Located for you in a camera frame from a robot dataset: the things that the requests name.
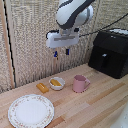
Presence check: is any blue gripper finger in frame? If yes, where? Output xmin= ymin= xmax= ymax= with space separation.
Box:
xmin=53 ymin=49 xmax=59 ymax=60
xmin=65 ymin=48 xmax=71 ymax=57

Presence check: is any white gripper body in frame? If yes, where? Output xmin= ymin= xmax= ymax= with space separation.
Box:
xmin=45 ymin=27 xmax=81 ymax=50

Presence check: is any black slotted dish rack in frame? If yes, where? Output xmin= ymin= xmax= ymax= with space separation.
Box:
xmin=96 ymin=46 xmax=116 ymax=72

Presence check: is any pink mug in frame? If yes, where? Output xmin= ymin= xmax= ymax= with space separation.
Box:
xmin=72 ymin=74 xmax=92 ymax=94

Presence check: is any white floral rim plate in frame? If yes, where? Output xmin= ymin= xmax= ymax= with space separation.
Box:
xmin=7 ymin=93 xmax=56 ymax=128

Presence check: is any white plastic housing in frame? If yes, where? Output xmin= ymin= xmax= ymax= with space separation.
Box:
xmin=115 ymin=111 xmax=128 ymax=128

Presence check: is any black cable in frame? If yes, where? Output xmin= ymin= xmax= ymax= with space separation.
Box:
xmin=79 ymin=13 xmax=128 ymax=38

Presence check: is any wooden screen frame post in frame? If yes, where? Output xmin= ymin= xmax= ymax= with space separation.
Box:
xmin=0 ymin=0 xmax=16 ymax=90

